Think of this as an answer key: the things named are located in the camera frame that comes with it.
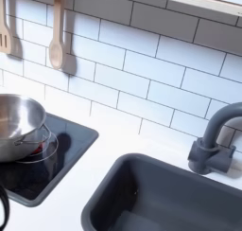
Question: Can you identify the grey tap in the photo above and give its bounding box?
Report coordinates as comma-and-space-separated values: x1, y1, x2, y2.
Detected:
187, 101, 242, 175

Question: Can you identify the grey sink basin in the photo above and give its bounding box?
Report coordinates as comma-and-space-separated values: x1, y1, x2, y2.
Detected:
80, 152, 242, 231

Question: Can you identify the wooden spoon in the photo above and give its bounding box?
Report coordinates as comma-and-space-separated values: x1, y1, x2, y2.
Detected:
48, 0, 66, 70

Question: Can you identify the black stove top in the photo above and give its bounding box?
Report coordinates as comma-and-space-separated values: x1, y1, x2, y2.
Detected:
0, 112, 100, 208

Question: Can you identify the thin black cable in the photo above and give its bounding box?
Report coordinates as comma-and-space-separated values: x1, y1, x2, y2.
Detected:
0, 185, 10, 231

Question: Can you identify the steel pot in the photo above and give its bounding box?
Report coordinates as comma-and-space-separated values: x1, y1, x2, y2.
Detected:
0, 93, 52, 164

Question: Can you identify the wooden slotted spatula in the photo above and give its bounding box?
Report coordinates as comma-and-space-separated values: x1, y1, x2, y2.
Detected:
0, 0, 12, 55

